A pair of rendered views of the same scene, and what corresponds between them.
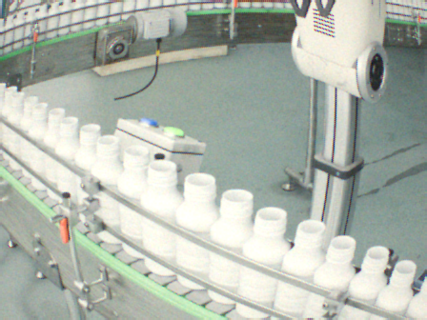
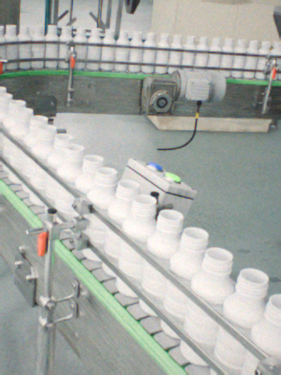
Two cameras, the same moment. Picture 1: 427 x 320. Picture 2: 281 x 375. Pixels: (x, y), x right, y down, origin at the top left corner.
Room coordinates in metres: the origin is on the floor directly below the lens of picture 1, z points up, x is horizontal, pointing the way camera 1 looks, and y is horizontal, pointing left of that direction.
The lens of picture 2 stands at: (0.09, -0.10, 1.54)
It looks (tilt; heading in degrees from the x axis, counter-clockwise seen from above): 23 degrees down; 12
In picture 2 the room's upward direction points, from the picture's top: 7 degrees clockwise
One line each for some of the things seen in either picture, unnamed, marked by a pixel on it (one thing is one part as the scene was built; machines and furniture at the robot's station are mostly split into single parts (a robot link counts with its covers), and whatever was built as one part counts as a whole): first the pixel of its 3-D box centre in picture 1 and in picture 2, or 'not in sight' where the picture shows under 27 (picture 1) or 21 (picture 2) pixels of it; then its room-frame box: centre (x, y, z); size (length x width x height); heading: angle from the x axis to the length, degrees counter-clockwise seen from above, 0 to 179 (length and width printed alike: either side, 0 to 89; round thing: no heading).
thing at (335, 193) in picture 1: (329, 233); not in sight; (1.45, -0.28, 0.74); 0.11 x 0.11 x 0.40; 48
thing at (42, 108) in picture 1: (40, 146); (45, 165); (1.12, 0.33, 1.08); 0.06 x 0.06 x 0.17
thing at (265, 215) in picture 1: (263, 269); (209, 306); (0.77, -0.07, 1.08); 0.06 x 0.06 x 0.17
